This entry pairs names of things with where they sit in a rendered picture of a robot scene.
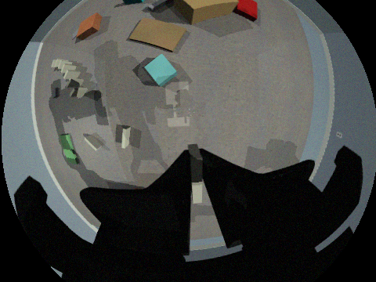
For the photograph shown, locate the red flat block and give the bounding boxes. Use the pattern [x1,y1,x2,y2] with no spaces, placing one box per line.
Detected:
[234,0,258,22]

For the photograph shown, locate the tan cube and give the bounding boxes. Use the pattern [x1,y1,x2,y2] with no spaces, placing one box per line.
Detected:
[173,0,239,25]

